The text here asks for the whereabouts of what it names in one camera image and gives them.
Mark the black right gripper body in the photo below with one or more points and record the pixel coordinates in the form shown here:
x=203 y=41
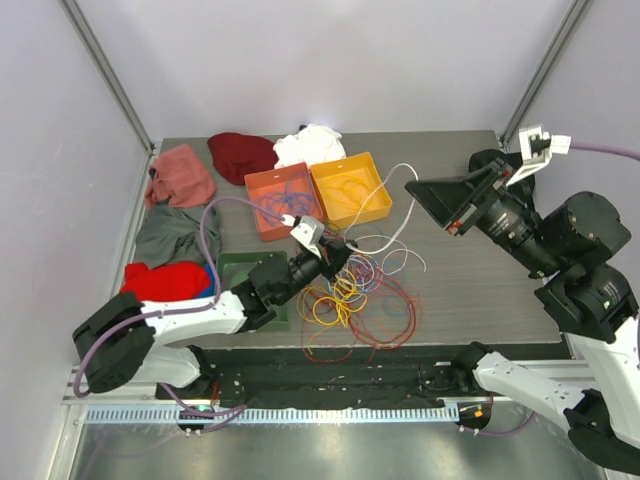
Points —
x=508 y=222

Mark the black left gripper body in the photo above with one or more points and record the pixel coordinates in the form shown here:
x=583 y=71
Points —
x=304 y=268

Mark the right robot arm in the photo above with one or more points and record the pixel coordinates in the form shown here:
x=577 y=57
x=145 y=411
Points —
x=591 y=302

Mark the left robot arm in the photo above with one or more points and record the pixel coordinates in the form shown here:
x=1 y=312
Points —
x=130 y=340

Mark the yellow plastic tray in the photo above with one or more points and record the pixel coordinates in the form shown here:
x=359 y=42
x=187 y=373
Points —
x=351 y=191

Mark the green plastic tray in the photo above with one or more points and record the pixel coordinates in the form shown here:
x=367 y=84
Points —
x=235 y=270

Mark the coral orange plastic tray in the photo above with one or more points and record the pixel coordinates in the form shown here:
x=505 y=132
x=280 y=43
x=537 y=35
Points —
x=286 y=190

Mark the blue cloth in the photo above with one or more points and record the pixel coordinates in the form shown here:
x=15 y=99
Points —
x=210 y=288

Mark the white cloth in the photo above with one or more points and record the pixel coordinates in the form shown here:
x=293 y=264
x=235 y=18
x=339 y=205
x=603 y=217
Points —
x=313 y=144

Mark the bright red cloth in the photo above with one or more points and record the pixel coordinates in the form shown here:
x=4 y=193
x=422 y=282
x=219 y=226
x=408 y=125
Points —
x=171 y=282

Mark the dark red cloth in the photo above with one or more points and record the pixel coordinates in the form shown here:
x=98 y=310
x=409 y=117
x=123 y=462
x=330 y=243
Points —
x=236 y=155

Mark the grey cloth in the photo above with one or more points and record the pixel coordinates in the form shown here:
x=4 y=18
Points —
x=169 y=235

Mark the pink cloth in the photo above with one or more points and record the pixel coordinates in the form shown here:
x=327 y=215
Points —
x=179 y=179

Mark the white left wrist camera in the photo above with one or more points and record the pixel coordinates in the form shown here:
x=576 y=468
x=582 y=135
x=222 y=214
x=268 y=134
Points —
x=306 y=230

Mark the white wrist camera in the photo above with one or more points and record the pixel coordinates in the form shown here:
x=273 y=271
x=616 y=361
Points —
x=537 y=148
x=306 y=230

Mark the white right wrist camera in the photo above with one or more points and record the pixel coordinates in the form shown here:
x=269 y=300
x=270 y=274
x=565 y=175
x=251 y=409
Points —
x=537 y=148

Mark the right aluminium frame post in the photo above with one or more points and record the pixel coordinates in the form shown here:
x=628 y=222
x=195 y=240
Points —
x=569 y=24

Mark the aluminium frame post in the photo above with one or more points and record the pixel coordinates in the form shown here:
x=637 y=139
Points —
x=569 y=24
x=100 y=60

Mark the white slotted cable duct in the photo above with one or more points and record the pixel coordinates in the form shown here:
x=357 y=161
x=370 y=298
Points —
x=171 y=413

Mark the left aluminium frame post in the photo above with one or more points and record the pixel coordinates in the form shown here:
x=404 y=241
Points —
x=100 y=60

